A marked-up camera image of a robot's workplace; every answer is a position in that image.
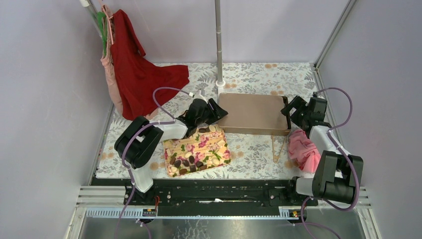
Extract metal pole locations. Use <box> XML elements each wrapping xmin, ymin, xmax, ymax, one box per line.
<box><xmin>214</xmin><ymin>0</ymin><xmax>223</xmax><ymax>80</ymax></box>

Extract gold box lid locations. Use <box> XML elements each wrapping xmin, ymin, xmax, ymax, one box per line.
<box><xmin>218</xmin><ymin>93</ymin><xmax>291</xmax><ymax>128</ymax></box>

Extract pink garment on hanger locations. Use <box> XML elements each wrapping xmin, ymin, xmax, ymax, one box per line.
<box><xmin>100</xmin><ymin>4</ymin><xmax>123</xmax><ymax>115</ymax></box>

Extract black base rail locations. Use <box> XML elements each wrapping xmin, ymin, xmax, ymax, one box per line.
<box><xmin>78</xmin><ymin>179</ymin><xmax>305</xmax><ymax>217</ymax></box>

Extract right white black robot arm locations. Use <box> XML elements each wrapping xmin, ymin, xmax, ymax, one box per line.
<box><xmin>281</xmin><ymin>96</ymin><xmax>364</xmax><ymax>206</ymax></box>

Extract beige wooden tongs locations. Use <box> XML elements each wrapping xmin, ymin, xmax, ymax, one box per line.
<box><xmin>272</xmin><ymin>135</ymin><xmax>288</xmax><ymax>163</ymax></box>

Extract white pole base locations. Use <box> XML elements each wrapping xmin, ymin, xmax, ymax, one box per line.
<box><xmin>215</xmin><ymin>79</ymin><xmax>226</xmax><ymax>96</ymax></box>

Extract gold chocolate box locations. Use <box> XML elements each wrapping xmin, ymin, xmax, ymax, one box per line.
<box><xmin>219</xmin><ymin>125</ymin><xmax>292</xmax><ymax>136</ymax></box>

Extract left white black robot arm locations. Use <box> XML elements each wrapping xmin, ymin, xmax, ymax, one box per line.
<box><xmin>114</xmin><ymin>99</ymin><xmax>228</xmax><ymax>205</ymax></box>

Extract green hanger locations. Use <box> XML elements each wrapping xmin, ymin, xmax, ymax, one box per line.
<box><xmin>96</xmin><ymin>11</ymin><xmax>107</xmax><ymax>56</ymax></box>

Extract red garment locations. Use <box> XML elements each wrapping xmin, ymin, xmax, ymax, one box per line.
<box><xmin>110</xmin><ymin>9</ymin><xmax>189</xmax><ymax>120</ymax></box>

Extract pink cloth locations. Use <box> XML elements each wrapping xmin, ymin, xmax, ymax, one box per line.
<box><xmin>288</xmin><ymin>129</ymin><xmax>321</xmax><ymax>173</ymax></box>

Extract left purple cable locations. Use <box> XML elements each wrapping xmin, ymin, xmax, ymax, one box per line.
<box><xmin>113</xmin><ymin>87</ymin><xmax>195</xmax><ymax>239</ymax></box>

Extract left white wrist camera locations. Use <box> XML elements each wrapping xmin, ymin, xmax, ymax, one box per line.
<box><xmin>188</xmin><ymin>90</ymin><xmax>208</xmax><ymax>103</ymax></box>

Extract floral yellow tray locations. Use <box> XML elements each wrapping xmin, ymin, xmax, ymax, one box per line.
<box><xmin>163</xmin><ymin>125</ymin><xmax>231</xmax><ymax>177</ymax></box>

